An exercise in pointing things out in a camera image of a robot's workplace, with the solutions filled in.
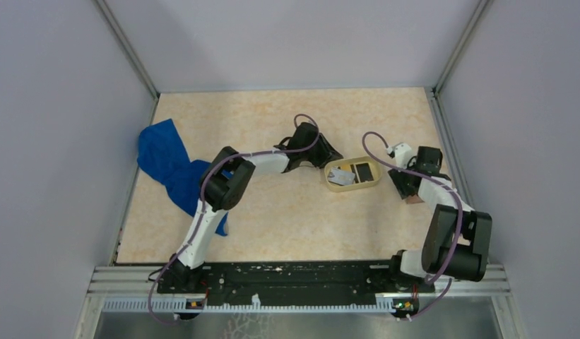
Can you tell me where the blue cloth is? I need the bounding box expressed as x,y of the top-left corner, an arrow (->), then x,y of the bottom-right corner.
137,119 -> 210,217

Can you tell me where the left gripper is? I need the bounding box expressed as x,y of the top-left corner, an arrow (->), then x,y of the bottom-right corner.
301,133 -> 343,170

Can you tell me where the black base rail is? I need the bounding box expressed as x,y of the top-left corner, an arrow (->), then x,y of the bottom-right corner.
157,258 -> 435,307

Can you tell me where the beige oval tray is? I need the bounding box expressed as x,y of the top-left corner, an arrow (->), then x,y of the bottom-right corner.
324,156 -> 381,193

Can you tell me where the aluminium frame rail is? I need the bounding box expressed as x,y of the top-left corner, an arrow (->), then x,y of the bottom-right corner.
88,266 -> 511,314

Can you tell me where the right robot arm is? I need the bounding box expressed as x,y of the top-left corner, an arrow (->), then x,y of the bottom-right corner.
387,143 -> 492,291

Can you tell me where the tan leather card holder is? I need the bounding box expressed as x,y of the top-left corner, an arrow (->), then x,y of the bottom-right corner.
405,195 -> 424,204

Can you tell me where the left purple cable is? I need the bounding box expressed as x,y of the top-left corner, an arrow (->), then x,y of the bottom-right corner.
147,113 -> 321,326

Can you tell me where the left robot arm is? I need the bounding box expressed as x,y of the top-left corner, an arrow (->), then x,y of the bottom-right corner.
165,122 -> 343,292

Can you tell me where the white card in tray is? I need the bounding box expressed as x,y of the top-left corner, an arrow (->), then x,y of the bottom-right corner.
327,167 -> 356,186

